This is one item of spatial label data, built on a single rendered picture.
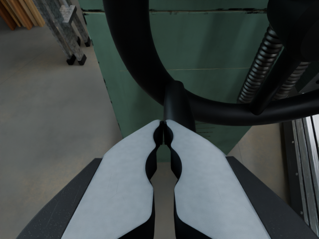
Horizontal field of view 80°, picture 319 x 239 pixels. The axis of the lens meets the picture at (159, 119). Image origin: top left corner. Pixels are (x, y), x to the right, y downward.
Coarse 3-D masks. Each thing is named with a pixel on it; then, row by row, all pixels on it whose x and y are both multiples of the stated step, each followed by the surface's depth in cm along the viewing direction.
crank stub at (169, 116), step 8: (168, 88) 16; (176, 88) 16; (184, 88) 16; (168, 96) 15; (176, 96) 15; (184, 96) 15; (168, 104) 15; (176, 104) 15; (184, 104) 15; (168, 112) 15; (176, 112) 14; (184, 112) 14; (192, 112) 15; (176, 120) 14; (184, 120) 14; (192, 120) 14; (192, 128) 14
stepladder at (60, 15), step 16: (32, 0) 92; (48, 0) 92; (64, 0) 107; (48, 16) 100; (64, 16) 105; (64, 32) 104; (80, 32) 123; (64, 48) 114; (80, 48) 120; (80, 64) 123
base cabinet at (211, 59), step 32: (96, 32) 32; (160, 32) 33; (192, 32) 33; (224, 32) 34; (256, 32) 34; (192, 64) 40; (224, 64) 40; (128, 96) 47; (224, 96) 49; (128, 128) 61; (224, 128) 64; (160, 160) 88
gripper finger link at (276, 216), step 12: (228, 156) 9; (240, 168) 8; (240, 180) 7; (252, 180) 7; (252, 192) 7; (264, 192) 7; (252, 204) 7; (264, 204) 7; (276, 204) 7; (264, 216) 6; (276, 216) 6; (288, 216) 6; (276, 228) 6; (288, 228) 6; (300, 228) 6
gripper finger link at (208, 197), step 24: (168, 120) 12; (168, 144) 12; (192, 144) 10; (192, 168) 8; (216, 168) 8; (192, 192) 7; (216, 192) 7; (240, 192) 7; (192, 216) 6; (216, 216) 6; (240, 216) 6
